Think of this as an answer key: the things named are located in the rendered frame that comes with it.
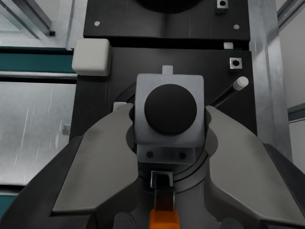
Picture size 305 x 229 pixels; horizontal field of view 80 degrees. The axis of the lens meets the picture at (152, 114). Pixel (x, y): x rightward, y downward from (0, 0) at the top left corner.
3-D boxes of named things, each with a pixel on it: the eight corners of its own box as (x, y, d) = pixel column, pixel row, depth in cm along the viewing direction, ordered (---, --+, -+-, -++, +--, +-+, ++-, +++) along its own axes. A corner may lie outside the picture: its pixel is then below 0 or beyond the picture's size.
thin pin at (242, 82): (213, 111, 22) (249, 86, 13) (206, 111, 22) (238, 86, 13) (213, 105, 22) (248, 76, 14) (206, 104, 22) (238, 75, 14)
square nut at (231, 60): (239, 72, 25) (242, 68, 24) (227, 72, 25) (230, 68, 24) (238, 61, 25) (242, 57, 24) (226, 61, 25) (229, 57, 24)
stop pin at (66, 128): (82, 137, 28) (70, 135, 24) (74, 137, 28) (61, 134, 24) (83, 128, 28) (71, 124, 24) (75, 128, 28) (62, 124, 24)
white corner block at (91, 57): (113, 82, 27) (105, 69, 23) (82, 81, 27) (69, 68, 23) (115, 52, 28) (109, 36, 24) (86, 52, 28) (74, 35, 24)
